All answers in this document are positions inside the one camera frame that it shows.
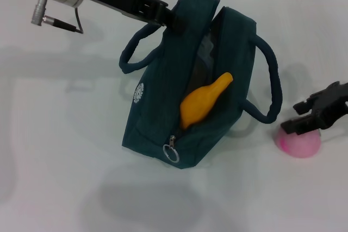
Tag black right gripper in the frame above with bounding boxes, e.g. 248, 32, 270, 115
279, 81, 348, 135

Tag pink peach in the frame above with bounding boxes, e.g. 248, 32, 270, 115
275, 128, 321, 159

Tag dark teal fabric lunch bag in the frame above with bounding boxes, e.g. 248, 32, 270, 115
119, 0, 281, 170

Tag yellow banana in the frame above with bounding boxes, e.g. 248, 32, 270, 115
179, 72, 234, 130

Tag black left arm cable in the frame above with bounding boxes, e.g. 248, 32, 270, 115
45, 8, 84, 35

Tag silver zipper pull ring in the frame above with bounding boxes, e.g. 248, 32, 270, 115
162, 135, 181, 164

